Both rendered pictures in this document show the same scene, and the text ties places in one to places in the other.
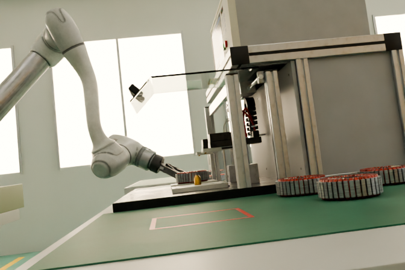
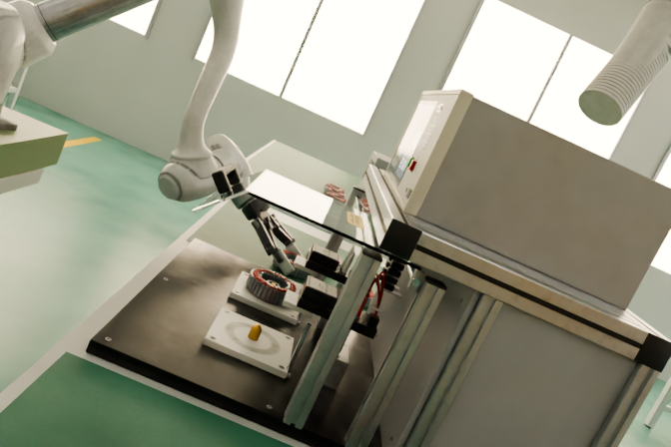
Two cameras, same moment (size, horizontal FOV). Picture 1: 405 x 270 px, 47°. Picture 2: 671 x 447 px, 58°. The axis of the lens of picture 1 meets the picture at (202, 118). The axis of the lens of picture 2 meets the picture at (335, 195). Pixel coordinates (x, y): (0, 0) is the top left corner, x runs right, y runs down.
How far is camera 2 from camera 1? 0.50 m
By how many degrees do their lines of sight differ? 14
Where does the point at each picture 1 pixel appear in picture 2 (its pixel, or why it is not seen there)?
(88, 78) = (223, 44)
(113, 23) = not seen: outside the picture
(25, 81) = not seen: outside the picture
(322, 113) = (470, 390)
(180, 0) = not seen: outside the picture
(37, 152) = (177, 23)
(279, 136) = (387, 384)
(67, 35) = not seen: outside the picture
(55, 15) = not seen: outside the picture
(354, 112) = (519, 415)
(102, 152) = (184, 165)
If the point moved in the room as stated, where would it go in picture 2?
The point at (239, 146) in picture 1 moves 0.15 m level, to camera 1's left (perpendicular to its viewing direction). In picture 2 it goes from (320, 363) to (227, 319)
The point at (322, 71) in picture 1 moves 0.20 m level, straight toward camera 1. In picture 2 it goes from (513, 331) to (504, 371)
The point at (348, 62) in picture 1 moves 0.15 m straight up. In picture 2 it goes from (562, 341) to (613, 248)
